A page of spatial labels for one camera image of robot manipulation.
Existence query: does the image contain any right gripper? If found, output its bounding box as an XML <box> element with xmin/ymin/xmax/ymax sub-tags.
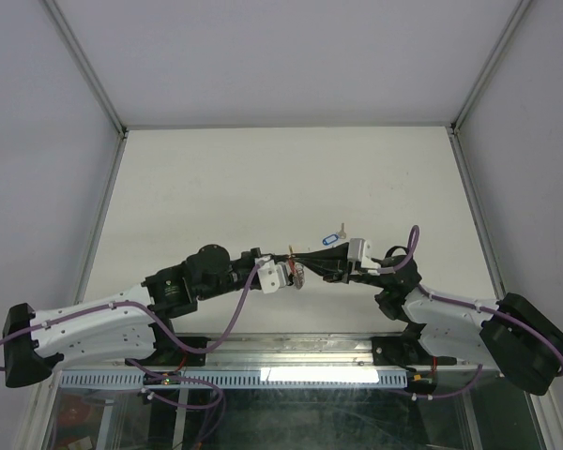
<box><xmin>290</xmin><ymin>241</ymin><xmax>388</xmax><ymax>290</ymax></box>

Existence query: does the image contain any large steel keyring yellow handle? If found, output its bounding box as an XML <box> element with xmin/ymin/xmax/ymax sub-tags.
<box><xmin>287</xmin><ymin>245</ymin><xmax>305</xmax><ymax>290</ymax></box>

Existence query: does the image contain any blue key tag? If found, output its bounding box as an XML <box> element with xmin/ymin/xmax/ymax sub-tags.
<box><xmin>322</xmin><ymin>233</ymin><xmax>340</xmax><ymax>247</ymax></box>

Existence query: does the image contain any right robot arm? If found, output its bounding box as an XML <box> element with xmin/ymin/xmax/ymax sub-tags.
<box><xmin>289</xmin><ymin>240</ymin><xmax>563</xmax><ymax>396</ymax></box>

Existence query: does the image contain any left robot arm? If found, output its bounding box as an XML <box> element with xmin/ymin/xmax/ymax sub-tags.
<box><xmin>2</xmin><ymin>245</ymin><xmax>294</xmax><ymax>388</ymax></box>

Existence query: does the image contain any silver key with blue tag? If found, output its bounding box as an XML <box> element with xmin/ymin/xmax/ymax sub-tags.
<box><xmin>337</xmin><ymin>222</ymin><xmax>347</xmax><ymax>240</ymax></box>

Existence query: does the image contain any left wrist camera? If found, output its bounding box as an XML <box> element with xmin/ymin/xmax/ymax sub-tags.
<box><xmin>255</xmin><ymin>256</ymin><xmax>291</xmax><ymax>294</ymax></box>

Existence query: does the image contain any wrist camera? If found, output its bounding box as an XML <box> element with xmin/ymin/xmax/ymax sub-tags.
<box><xmin>255</xmin><ymin>256</ymin><xmax>291</xmax><ymax>294</ymax></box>
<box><xmin>347</xmin><ymin>238</ymin><xmax>395</xmax><ymax>275</ymax></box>

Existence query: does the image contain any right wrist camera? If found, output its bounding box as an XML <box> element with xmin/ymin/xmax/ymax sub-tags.
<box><xmin>347</xmin><ymin>238</ymin><xmax>395</xmax><ymax>275</ymax></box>

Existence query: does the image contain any aluminium front rail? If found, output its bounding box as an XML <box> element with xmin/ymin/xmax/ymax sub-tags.
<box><xmin>74</xmin><ymin>331</ymin><xmax>451</xmax><ymax>371</ymax></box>

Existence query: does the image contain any slotted cable duct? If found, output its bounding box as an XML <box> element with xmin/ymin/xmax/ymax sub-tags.
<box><xmin>59</xmin><ymin>367</ymin><xmax>407</xmax><ymax>390</ymax></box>

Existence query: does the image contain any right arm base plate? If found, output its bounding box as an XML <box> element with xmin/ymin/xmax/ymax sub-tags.
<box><xmin>371</xmin><ymin>336</ymin><xmax>430</xmax><ymax>371</ymax></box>

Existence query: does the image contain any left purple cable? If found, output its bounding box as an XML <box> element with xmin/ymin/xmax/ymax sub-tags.
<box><xmin>0</xmin><ymin>262</ymin><xmax>273</xmax><ymax>409</ymax></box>

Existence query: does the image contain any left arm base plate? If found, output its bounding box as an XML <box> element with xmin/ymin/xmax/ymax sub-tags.
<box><xmin>124</xmin><ymin>335</ymin><xmax>211</xmax><ymax>368</ymax></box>

